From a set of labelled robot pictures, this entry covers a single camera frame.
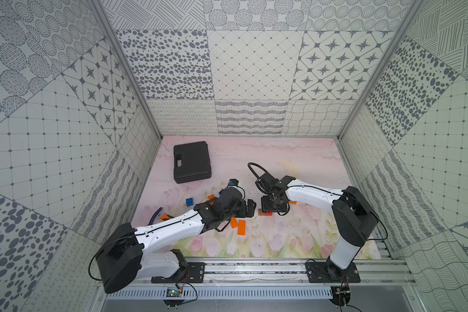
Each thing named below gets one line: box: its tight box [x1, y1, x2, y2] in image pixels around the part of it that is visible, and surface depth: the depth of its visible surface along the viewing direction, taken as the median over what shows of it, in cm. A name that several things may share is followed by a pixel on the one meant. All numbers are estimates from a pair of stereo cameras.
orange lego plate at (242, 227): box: [237, 219, 246, 236], surface depth 87 cm
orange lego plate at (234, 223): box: [230, 217, 239, 229], surface depth 88 cm
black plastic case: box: [173, 141, 212, 184], surface depth 106 cm
